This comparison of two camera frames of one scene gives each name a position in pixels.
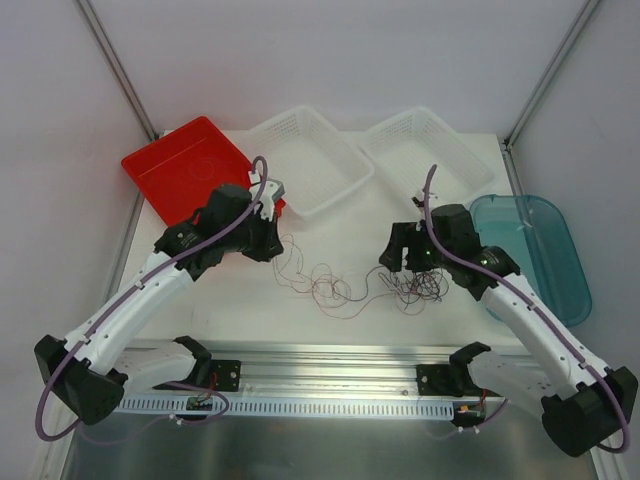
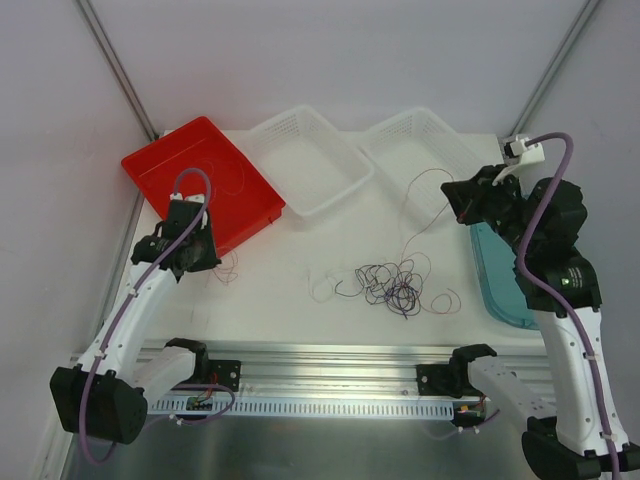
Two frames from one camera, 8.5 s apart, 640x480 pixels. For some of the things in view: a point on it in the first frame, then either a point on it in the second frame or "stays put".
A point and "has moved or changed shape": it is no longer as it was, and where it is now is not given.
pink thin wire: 331,291 → 226,275
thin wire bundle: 413,289 has moved or changed shape
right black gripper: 400,248 → 467,201
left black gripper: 267,238 → 198,255
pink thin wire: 201,158 → 227,192
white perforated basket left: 313,161 stays put
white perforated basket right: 403,147 stays put
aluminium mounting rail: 309,370 stays put
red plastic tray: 176,175 stays put
